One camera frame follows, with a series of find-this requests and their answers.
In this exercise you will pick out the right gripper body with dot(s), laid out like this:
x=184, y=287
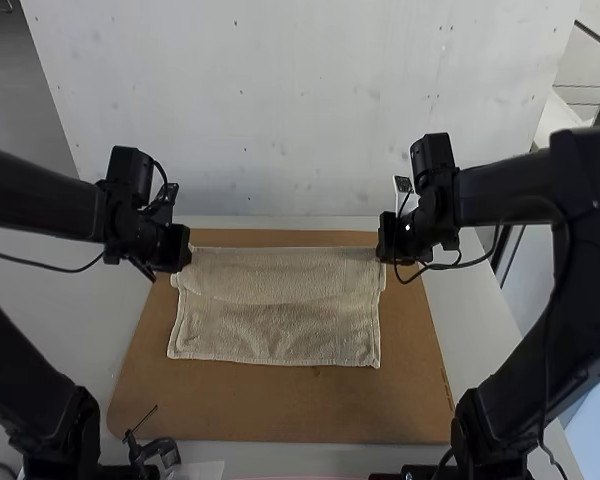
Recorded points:
x=405, y=235

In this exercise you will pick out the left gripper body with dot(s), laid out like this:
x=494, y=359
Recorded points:
x=170, y=247

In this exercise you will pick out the pale towel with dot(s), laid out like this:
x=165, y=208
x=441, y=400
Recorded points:
x=280, y=305

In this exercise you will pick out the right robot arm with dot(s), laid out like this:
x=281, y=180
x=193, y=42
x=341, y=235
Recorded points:
x=530, y=185

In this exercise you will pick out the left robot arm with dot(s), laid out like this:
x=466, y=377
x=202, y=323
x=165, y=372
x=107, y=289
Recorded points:
x=40, y=200

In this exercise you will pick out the cork mat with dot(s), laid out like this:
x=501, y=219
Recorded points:
x=280, y=400

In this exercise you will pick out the black clamp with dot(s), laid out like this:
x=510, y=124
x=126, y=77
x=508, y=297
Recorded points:
x=150, y=450

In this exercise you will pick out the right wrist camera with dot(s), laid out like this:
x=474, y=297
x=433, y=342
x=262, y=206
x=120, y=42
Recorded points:
x=432, y=155

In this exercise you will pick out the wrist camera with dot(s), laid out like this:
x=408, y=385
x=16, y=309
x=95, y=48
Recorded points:
x=130, y=170
x=432, y=155

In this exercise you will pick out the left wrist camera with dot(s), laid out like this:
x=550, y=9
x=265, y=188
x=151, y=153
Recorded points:
x=130, y=170

